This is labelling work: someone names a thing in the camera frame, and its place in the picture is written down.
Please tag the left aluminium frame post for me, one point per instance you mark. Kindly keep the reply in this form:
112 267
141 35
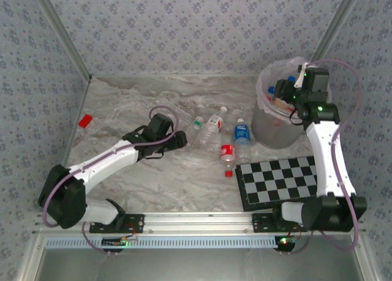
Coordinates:
63 33

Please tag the left aluminium side rail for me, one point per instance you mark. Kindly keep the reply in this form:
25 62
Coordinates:
80 105

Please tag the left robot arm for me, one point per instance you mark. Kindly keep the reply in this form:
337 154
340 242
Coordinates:
101 164

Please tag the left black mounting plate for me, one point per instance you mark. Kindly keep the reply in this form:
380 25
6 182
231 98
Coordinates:
136 223

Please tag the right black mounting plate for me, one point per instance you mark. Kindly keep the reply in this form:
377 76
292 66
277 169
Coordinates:
261 223

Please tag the white cap blue label bottle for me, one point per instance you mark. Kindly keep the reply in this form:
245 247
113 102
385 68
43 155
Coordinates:
242 133

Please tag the black white checkerboard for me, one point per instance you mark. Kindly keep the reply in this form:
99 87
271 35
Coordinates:
263 183

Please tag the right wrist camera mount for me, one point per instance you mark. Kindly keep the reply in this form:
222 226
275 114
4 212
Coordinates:
300 77

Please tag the red block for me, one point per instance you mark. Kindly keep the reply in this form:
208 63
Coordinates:
85 121

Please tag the right circuit board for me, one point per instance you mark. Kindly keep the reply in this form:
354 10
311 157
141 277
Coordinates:
284 244

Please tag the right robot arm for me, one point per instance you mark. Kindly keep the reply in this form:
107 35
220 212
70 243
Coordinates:
327 158

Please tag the black mounting plate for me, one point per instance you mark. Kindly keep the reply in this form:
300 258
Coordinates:
136 223
261 223

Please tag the short bottle red label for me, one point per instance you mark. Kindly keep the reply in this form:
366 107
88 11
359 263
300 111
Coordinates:
228 151

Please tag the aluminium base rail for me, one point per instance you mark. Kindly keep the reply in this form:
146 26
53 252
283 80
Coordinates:
199 223

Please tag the left circuit board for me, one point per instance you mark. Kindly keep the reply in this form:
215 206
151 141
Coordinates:
113 242

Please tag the aluminium frame post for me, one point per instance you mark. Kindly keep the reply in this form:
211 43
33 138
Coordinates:
63 33
339 17

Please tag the grey metal panel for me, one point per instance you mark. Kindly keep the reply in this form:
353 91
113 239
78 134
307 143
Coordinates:
199 265

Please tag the right aluminium frame post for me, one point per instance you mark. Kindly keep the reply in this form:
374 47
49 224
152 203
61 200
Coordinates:
339 17

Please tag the green cap clear bottle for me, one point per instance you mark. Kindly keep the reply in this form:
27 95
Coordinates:
198 122

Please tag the translucent grey bin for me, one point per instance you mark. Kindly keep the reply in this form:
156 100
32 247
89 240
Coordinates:
272 134

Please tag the circuit board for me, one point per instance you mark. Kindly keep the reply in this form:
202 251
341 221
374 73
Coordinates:
284 244
113 242

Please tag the white cap ribbed water bottle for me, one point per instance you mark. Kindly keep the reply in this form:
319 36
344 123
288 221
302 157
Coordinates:
209 131

